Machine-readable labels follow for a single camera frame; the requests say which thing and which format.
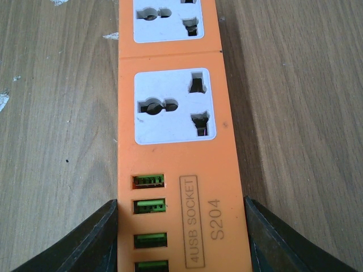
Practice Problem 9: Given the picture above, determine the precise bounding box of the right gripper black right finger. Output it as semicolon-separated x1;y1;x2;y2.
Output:
244;196;355;271

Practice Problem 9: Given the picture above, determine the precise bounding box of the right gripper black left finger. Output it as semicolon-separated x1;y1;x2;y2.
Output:
15;199;118;271

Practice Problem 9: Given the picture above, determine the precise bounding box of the orange power strip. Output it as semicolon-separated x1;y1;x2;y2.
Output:
117;1;252;271

